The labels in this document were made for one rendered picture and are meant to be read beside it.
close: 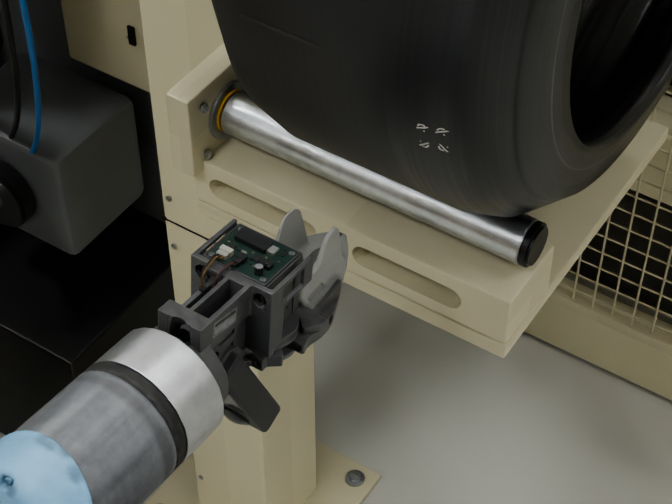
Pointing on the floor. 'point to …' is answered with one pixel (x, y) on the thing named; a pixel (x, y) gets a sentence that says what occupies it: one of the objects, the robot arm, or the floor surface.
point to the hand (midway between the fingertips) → (332, 250)
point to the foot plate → (355, 485)
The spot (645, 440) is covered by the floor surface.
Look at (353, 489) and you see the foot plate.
